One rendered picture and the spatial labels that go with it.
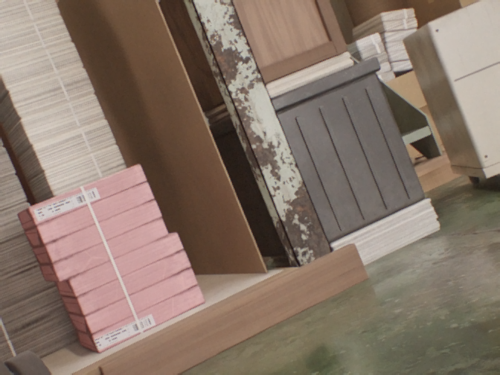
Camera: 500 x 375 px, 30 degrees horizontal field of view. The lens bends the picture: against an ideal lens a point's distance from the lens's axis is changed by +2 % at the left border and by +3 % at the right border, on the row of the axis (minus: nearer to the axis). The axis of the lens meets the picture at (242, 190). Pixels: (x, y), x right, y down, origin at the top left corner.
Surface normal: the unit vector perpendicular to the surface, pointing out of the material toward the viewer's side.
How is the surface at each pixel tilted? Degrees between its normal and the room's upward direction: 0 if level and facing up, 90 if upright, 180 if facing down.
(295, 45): 90
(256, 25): 90
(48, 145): 90
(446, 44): 90
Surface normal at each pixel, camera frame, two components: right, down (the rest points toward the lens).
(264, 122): 0.36, -0.09
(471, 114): 0.01, 0.05
